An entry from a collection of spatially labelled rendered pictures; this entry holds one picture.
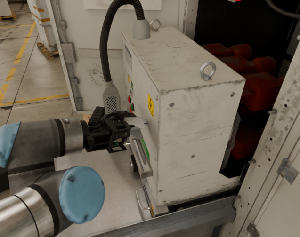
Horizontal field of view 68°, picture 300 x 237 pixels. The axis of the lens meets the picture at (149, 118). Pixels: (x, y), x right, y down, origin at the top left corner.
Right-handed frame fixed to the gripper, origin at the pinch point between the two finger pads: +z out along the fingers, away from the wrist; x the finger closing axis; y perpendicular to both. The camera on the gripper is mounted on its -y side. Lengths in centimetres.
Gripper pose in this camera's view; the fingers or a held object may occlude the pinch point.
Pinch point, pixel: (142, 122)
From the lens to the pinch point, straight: 68.5
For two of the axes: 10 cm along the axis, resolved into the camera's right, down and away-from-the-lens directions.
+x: 2.2, -8.5, -4.7
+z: 8.2, -1.0, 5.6
